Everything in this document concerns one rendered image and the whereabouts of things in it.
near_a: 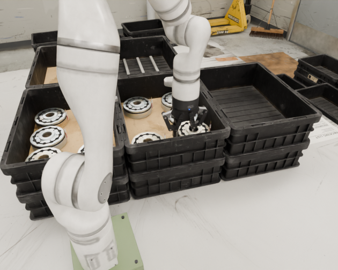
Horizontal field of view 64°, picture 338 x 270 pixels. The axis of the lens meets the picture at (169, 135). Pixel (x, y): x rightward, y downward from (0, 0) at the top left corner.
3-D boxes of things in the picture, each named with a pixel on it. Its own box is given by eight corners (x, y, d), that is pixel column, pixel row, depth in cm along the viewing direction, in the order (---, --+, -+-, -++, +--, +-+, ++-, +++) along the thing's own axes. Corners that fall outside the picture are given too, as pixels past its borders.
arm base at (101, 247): (124, 260, 65) (117, 222, 54) (87, 282, 61) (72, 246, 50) (108, 230, 71) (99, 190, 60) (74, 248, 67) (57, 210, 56)
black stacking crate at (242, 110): (311, 144, 88) (323, 116, 81) (227, 160, 82) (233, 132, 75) (252, 87, 118) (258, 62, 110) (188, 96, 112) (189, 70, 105)
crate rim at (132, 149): (232, 137, 76) (233, 130, 74) (126, 155, 70) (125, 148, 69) (188, 74, 106) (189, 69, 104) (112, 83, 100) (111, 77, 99)
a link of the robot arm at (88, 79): (105, 52, 36) (43, 43, 38) (93, 225, 43) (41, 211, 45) (130, 55, 45) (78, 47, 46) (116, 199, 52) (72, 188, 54)
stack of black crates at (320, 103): (354, 154, 182) (380, 112, 160) (321, 165, 173) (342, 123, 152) (310, 121, 210) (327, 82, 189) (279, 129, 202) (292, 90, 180)
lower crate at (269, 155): (301, 168, 95) (313, 143, 87) (222, 185, 89) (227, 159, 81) (248, 107, 125) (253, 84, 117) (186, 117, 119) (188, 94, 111)
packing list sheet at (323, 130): (350, 134, 110) (350, 133, 109) (305, 148, 103) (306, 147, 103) (293, 95, 133) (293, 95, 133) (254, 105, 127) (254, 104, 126)
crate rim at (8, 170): (125, 155, 70) (124, 148, 69) (1, 177, 64) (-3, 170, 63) (112, 83, 100) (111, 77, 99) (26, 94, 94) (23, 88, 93)
